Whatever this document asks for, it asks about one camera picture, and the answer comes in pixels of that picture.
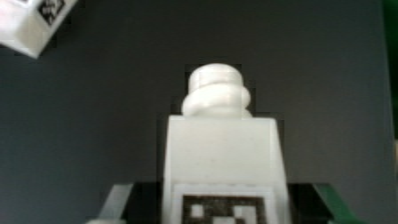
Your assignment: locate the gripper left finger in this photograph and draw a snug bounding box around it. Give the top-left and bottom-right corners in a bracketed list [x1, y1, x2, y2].
[86, 183, 162, 224]

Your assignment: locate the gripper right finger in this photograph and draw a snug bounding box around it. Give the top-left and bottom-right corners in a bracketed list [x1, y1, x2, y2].
[288, 183, 363, 224]

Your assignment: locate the white leg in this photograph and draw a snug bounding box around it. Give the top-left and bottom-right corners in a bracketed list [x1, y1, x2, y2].
[162, 63, 294, 224]
[0, 0, 79, 58]

